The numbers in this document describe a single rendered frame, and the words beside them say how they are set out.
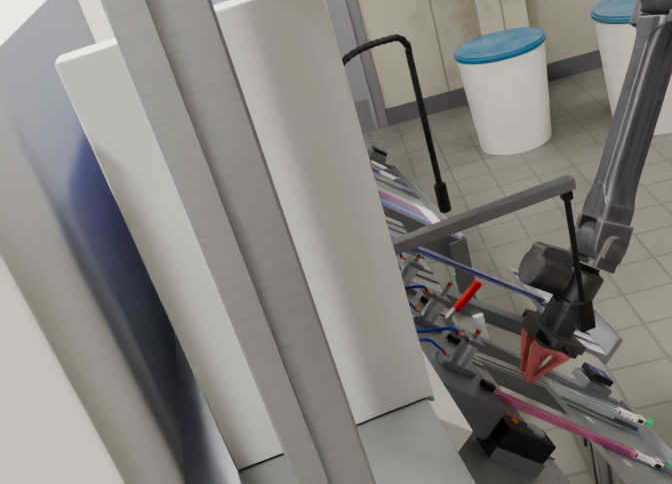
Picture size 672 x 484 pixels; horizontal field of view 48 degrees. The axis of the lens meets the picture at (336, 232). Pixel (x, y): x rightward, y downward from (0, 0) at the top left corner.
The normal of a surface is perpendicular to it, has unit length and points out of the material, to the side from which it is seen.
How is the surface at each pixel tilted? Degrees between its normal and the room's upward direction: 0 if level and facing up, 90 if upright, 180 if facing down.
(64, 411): 90
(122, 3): 90
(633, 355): 0
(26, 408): 90
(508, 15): 90
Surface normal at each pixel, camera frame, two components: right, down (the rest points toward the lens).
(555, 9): 0.04, 0.44
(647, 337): -0.26, -0.86
